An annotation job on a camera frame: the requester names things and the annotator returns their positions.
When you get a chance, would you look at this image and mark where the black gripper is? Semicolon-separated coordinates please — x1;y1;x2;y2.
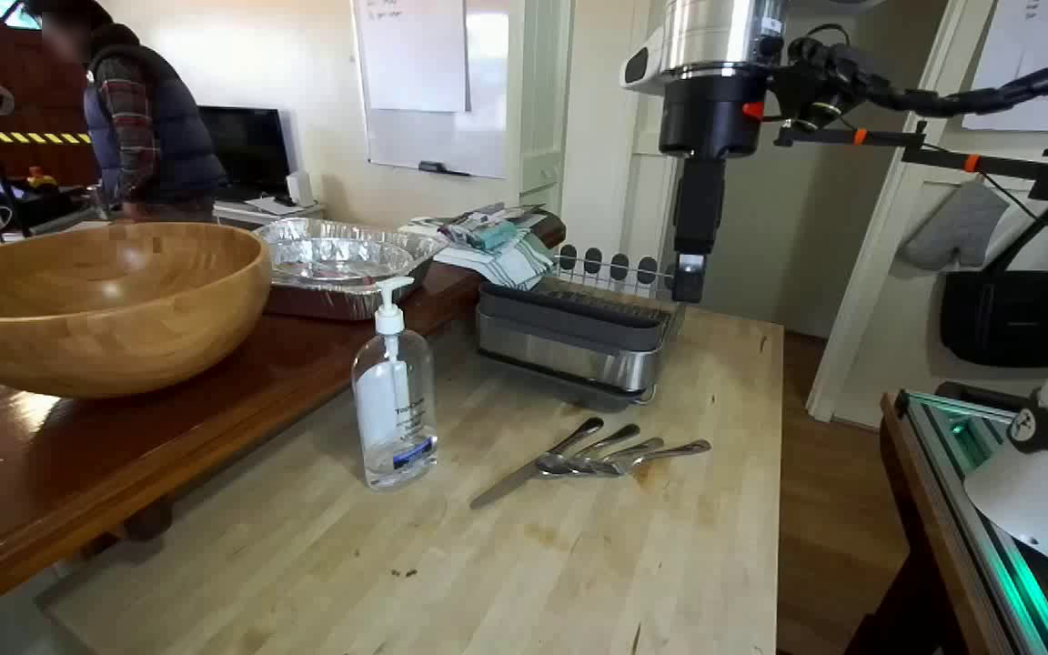
669;158;726;303

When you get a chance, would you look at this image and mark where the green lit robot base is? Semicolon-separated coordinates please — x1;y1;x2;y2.
896;394;1048;655

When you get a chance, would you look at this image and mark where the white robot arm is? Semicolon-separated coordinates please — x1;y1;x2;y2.
624;0;1048;303

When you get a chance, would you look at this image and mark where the grey dish rack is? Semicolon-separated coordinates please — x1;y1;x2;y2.
476;278;677;398

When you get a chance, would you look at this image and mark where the silver small spoon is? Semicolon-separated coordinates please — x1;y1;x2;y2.
577;438;665;477

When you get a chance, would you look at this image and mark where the silver table knife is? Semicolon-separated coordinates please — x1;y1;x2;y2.
471;414;603;508

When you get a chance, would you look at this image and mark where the grey utensil caddy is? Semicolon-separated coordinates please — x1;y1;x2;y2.
555;243;669;303

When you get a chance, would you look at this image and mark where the striped folded towel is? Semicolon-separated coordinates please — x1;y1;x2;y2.
406;203;558;289

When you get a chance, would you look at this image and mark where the grey oven mitt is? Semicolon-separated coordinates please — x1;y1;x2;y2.
899;181;1010;269

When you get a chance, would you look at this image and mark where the black hanging bag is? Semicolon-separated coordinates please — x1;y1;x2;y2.
938;267;1048;367

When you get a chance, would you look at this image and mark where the clear hand sanitizer bottle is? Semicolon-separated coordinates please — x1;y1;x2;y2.
352;278;438;487

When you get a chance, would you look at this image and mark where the aluminium foil tray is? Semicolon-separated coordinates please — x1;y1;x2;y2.
256;220;444;324

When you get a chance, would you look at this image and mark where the black monitor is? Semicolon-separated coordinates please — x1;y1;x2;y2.
201;107;293;200

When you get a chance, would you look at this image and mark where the person in dark vest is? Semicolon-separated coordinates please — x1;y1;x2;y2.
22;0;226;220

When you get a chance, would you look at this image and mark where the large wooden bowl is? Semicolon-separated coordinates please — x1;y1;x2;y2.
0;221;271;402

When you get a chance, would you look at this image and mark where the dark wooden side table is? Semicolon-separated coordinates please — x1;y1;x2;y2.
0;214;572;635

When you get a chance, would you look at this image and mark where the white wall whiteboard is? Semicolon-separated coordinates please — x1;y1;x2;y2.
352;0;511;177

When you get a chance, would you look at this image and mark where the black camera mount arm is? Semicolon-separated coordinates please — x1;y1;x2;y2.
778;126;1048;274

